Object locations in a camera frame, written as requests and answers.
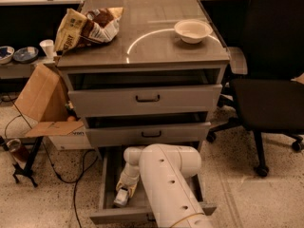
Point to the clear plastic bottle white label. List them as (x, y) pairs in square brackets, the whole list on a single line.
[(121, 198)]

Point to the black office chair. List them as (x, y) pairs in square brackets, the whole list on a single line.
[(261, 75)]

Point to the brown cardboard box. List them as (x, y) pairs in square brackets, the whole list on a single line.
[(44, 99)]

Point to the low grey shelf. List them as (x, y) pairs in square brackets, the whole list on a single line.
[(14, 70)]

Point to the brown glass jar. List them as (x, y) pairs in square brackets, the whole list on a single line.
[(18, 150)]

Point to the grey drawer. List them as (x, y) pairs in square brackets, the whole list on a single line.
[(138, 208), (146, 129), (142, 92)]

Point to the white paper cup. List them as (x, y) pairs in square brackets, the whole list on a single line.
[(48, 48)]

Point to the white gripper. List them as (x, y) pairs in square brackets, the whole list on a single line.
[(130, 177)]

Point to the grey top drawer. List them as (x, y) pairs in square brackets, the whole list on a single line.
[(142, 92)]

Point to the grey bottom drawer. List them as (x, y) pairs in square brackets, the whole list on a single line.
[(138, 208)]

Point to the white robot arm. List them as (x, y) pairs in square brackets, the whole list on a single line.
[(163, 170)]

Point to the dark blue bowl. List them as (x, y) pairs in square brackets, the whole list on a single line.
[(26, 55)]

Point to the black metal stand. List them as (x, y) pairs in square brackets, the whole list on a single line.
[(23, 168)]

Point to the yellow brown chip bag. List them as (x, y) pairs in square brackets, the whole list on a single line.
[(97, 26)]

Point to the white blue bowl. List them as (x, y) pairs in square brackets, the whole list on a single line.
[(6, 53)]

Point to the white printed box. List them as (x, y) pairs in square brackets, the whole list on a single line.
[(75, 140)]

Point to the grey drawer cabinet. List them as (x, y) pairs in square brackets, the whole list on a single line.
[(147, 42)]

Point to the grey middle drawer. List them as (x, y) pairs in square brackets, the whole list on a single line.
[(146, 129)]

